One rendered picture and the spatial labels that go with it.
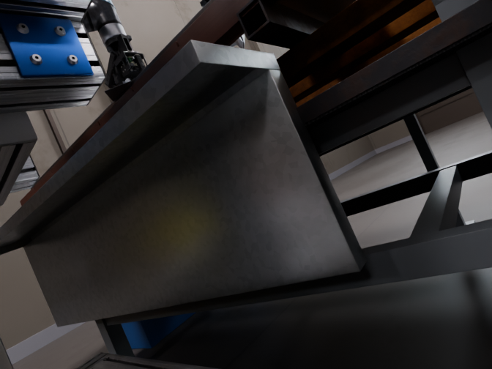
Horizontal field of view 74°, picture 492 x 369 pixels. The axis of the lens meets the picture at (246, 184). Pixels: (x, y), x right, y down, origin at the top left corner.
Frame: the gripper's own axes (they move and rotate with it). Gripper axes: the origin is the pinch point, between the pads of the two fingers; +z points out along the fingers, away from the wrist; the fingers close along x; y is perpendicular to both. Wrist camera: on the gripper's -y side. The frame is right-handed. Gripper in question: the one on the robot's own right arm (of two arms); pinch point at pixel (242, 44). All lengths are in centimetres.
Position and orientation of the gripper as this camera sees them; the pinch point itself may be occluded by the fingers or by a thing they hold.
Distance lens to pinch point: 113.6
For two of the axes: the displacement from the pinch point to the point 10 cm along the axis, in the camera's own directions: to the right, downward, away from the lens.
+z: 4.1, 9.1, -0.1
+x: -5.5, 2.4, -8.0
